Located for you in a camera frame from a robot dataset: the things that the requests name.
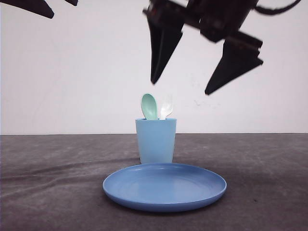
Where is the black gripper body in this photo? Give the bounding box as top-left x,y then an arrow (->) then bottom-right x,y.
142,0 -> 257,42

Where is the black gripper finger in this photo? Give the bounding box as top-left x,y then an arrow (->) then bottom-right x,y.
148,19 -> 183,84
205,32 -> 263,95
65,0 -> 78,6
0,0 -> 54,19

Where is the mint green plastic spoon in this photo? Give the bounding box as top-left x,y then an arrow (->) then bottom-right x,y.
141,93 -> 158,120

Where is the white plastic fork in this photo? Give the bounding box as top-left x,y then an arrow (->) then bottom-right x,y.
160,94 -> 173,120

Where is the light blue plastic cup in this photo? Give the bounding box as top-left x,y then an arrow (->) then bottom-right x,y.
135,118 -> 177,164

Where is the blue plastic plate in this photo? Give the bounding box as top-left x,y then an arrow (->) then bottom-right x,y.
102,163 -> 227,213

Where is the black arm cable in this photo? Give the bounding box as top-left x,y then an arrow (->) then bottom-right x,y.
255,0 -> 304,15

